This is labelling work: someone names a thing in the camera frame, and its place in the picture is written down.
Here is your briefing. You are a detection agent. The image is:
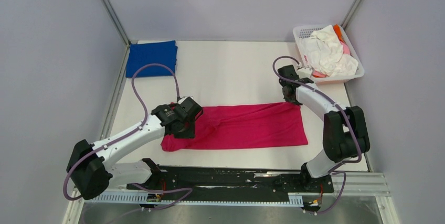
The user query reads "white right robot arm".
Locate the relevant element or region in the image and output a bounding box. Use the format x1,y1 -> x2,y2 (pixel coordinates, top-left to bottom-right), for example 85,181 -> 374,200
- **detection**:
275,65 -> 370,191

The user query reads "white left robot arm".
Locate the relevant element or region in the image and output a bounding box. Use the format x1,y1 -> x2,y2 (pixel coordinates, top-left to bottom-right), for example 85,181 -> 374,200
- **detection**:
63,97 -> 204,200

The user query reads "white crumpled t-shirt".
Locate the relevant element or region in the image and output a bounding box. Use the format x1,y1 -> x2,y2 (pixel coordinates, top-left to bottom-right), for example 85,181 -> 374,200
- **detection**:
298,25 -> 358,77

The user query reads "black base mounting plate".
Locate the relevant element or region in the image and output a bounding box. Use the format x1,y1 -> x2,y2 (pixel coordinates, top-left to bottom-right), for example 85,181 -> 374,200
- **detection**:
141,166 -> 334,203

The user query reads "folded blue t-shirt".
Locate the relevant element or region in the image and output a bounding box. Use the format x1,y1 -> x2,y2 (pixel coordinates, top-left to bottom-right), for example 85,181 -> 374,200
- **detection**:
125,40 -> 178,78

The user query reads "orange t-shirt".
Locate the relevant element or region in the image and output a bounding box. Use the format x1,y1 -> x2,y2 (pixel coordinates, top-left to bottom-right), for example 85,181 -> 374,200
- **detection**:
333,24 -> 346,44

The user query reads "white slotted cable duct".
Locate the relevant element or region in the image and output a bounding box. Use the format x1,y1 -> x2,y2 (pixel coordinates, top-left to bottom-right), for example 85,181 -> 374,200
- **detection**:
85,191 -> 304,206

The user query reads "aluminium frame rail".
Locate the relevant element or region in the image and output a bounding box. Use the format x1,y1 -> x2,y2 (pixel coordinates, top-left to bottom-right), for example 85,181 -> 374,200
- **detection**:
328,172 -> 401,223

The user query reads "metal corner wall strip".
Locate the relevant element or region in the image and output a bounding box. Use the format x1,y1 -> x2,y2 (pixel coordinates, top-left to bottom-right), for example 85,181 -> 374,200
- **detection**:
101,0 -> 131,47

